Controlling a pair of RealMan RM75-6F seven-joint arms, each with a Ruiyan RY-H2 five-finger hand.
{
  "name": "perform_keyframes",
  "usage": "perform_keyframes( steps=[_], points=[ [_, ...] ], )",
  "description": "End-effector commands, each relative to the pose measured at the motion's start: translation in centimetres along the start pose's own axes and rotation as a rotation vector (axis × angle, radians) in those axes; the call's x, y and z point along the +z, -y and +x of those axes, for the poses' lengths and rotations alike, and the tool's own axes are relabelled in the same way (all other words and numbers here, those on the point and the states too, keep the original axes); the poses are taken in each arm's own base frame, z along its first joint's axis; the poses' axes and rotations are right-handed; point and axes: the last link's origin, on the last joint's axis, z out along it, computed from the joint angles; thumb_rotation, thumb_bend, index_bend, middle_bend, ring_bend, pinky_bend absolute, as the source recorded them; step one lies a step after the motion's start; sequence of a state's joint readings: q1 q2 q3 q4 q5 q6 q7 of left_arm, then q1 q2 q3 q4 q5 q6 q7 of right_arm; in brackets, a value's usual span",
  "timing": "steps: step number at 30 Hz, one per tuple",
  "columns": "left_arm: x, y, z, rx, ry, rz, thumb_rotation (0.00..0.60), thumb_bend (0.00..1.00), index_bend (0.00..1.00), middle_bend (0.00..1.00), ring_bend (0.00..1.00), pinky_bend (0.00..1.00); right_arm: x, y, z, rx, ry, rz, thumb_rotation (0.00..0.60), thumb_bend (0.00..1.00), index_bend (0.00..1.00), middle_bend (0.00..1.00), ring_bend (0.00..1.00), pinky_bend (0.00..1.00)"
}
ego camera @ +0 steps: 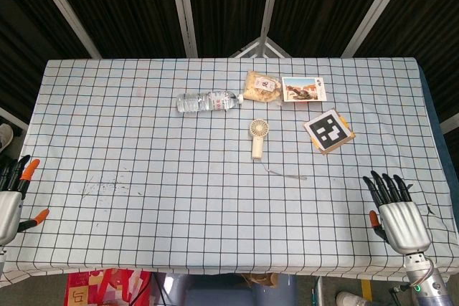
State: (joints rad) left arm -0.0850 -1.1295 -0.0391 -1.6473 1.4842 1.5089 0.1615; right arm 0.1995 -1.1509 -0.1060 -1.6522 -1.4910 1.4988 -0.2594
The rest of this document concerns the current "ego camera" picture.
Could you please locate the red patterned bag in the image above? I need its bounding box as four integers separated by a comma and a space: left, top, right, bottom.
65, 268, 153, 306

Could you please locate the white folding screen frame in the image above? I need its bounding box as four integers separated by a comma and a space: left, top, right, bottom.
27, 0, 419, 59

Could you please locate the photo postcard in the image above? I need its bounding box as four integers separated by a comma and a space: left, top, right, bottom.
282, 76, 328, 102

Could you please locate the clear bag of snacks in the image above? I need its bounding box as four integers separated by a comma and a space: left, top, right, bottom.
243, 71, 283, 103

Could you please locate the thin grey fan lanyard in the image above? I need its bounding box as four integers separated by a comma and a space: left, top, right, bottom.
258, 158, 308, 181

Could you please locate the white shoe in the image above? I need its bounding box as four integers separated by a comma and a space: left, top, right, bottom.
336, 291, 376, 306

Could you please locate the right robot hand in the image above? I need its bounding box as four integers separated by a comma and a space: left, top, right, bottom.
362, 171, 431, 254

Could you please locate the black white marker card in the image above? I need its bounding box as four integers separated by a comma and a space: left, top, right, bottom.
303, 107, 356, 156

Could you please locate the clear plastic water bottle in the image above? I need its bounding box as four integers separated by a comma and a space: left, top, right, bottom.
176, 90, 245, 113

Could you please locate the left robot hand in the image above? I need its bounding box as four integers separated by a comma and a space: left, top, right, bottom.
0, 155, 50, 246

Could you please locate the cream handheld fan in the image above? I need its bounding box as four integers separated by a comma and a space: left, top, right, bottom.
250, 118, 270, 159

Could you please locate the blue checkered tablecloth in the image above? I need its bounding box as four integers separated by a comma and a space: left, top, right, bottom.
0, 55, 459, 283

